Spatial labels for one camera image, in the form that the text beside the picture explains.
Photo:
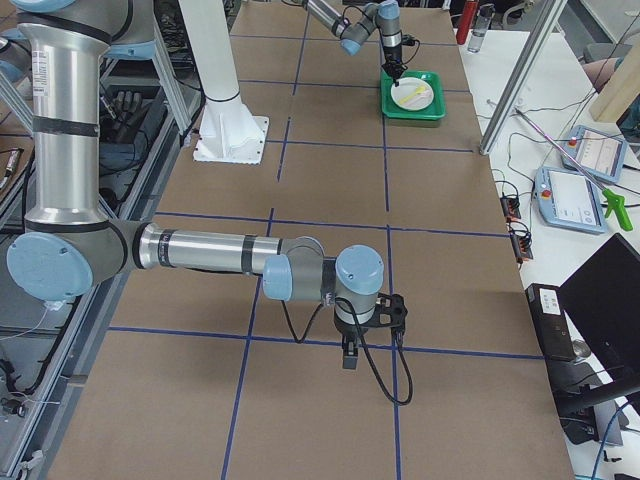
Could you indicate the brown paper table cover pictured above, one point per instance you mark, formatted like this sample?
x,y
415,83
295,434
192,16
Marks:
x,y
201,377

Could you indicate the red bottle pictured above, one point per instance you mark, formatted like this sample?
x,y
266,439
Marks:
x,y
465,21

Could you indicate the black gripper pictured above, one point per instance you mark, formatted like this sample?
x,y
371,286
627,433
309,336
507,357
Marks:
x,y
391,53
346,330

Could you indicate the upper orange connector block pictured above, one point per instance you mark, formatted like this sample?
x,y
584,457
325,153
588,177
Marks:
x,y
510,207

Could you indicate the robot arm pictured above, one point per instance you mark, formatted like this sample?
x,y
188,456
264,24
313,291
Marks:
x,y
383,17
69,245

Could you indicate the teach pendant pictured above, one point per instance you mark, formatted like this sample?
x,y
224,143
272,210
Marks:
x,y
601,153
566,199

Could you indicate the lower orange connector block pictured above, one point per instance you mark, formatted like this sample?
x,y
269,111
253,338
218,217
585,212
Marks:
x,y
521,244

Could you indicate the near teach pendant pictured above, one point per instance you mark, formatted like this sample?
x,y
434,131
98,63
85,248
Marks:
x,y
566,199

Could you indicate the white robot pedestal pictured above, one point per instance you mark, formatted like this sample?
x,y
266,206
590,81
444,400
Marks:
x,y
228,132

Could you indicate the green handled reacher stick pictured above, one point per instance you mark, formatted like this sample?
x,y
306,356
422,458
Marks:
x,y
615,202

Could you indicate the wooden beam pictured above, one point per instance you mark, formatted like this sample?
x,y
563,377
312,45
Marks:
x,y
620,91

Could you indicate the orange connector block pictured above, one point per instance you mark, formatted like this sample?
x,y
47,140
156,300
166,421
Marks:
x,y
521,244
510,207

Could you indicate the clear water bottle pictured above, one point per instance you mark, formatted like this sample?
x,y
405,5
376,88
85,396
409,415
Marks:
x,y
481,26

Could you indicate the black monitor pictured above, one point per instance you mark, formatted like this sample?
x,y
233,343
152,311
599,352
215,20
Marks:
x,y
601,298

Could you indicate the yellow plastic spoon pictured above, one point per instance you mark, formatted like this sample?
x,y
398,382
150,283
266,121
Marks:
x,y
416,93

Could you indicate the far teach pendant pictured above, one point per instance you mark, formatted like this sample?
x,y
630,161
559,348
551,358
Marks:
x,y
601,153

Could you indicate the aluminium frame post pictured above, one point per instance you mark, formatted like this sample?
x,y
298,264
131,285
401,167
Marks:
x,y
531,51

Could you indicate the white round plate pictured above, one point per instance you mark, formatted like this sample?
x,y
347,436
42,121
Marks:
x,y
406,86

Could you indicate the green plastic tray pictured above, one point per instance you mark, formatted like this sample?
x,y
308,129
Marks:
x,y
435,112

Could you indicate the pink plastic spoon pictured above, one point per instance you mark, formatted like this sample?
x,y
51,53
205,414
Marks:
x,y
420,99

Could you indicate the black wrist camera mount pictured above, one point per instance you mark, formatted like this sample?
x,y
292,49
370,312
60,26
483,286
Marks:
x,y
390,312

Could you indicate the black computer box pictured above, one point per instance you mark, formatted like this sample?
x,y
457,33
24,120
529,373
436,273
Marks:
x,y
550,323

